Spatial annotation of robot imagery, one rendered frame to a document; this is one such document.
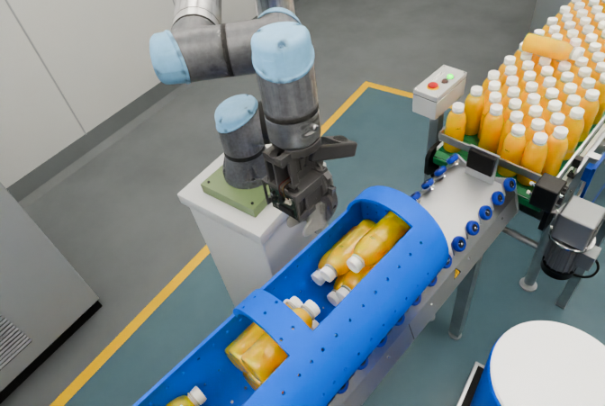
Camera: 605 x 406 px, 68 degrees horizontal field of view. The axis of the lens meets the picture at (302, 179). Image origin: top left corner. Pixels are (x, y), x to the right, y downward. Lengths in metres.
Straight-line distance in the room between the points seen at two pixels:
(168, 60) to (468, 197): 1.13
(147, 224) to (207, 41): 2.42
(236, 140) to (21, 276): 1.42
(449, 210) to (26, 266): 1.78
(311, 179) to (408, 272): 0.47
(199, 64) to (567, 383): 0.96
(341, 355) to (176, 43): 0.67
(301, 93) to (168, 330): 2.05
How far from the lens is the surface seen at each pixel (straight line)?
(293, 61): 0.55
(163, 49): 0.67
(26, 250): 2.29
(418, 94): 1.70
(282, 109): 0.57
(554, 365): 1.17
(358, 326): 0.99
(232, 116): 1.14
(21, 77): 3.45
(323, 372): 0.96
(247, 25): 0.66
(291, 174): 0.63
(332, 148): 0.68
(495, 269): 2.54
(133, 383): 2.45
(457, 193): 1.56
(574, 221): 1.67
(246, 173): 1.23
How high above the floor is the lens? 2.05
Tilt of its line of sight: 44 degrees down
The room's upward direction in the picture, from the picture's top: 10 degrees counter-clockwise
